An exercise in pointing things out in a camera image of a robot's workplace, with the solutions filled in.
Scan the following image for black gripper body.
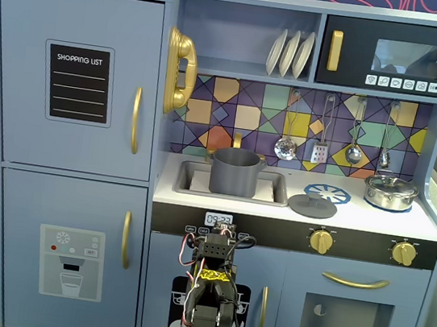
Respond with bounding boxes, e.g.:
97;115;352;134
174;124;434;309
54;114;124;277
192;229;243;275

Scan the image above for gray round pot lid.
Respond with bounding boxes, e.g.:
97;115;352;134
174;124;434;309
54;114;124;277
285;189;340;221

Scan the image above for steel pot lid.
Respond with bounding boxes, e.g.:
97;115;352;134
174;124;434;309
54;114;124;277
364;172;421;197

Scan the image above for yellow black tape label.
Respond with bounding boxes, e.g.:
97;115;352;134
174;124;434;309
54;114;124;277
201;268;233;285

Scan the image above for digital clock display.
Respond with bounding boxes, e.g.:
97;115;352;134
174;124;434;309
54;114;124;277
203;211;234;230

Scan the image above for gray plastic pot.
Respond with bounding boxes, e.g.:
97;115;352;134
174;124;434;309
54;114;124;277
201;144;268;201

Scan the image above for gray toy sink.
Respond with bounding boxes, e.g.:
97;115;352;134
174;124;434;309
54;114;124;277
172;157;293;210

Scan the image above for blue oven door with window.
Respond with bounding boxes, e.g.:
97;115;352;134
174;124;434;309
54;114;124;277
275;250;432;327

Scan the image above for gold stove knob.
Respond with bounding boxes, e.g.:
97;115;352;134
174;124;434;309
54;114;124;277
389;238;420;268
306;227;336;257

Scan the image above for gold toy faucet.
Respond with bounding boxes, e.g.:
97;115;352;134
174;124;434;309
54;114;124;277
203;128;271;171

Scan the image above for steel slotted spoon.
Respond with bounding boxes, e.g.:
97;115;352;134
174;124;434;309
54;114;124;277
273;87;307;162

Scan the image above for steel slotted spatula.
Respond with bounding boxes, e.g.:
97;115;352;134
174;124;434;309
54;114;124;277
310;93;339;166

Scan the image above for gray ice dispenser panel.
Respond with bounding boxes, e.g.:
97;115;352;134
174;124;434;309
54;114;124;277
30;222;111;303

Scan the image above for steel ladle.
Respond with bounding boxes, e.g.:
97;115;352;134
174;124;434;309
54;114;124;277
343;95;371;166

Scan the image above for shiny steel pot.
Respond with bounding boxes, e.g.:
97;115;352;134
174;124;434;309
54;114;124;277
360;179;420;215

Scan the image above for blue freezer door with dispenser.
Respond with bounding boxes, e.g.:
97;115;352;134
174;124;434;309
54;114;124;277
0;166;157;327

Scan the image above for small steel spoon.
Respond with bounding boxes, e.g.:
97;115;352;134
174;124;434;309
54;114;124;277
377;99;402;171

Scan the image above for gold toy telephone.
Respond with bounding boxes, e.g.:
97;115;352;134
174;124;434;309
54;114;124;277
158;25;204;118

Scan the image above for white toy plate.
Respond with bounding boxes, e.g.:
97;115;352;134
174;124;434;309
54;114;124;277
290;29;317;81
277;28;302;80
264;26;289;78

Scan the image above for blue toy kitchen unit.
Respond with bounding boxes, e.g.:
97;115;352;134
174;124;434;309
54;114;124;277
0;0;437;327

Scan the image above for black shopping list board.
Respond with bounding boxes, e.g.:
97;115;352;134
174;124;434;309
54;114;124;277
35;39;122;130

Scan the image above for black microwave door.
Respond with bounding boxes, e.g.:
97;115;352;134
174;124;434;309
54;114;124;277
314;11;437;100

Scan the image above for blue fridge door with board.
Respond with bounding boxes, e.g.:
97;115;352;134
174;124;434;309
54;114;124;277
0;0;175;183

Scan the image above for small wrist camera board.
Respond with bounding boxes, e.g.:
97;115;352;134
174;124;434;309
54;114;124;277
211;219;237;238

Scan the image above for red white servo wires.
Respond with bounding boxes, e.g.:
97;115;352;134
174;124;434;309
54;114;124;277
169;231;210;327

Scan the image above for black camera cable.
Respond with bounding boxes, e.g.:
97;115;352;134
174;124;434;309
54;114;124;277
219;232;261;327

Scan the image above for gold dishwasher handle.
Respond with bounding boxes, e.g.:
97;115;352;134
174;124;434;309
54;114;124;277
256;285;270;327

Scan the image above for gold freezer door handle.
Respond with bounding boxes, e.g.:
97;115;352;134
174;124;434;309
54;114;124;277
117;210;138;271

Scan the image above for gold oven handle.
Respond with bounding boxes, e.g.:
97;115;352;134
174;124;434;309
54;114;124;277
320;270;391;293

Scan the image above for gold fridge door handle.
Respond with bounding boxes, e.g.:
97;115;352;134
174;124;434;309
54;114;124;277
126;86;148;156

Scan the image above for gold microwave handle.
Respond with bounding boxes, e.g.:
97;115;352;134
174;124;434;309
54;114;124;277
325;29;344;73

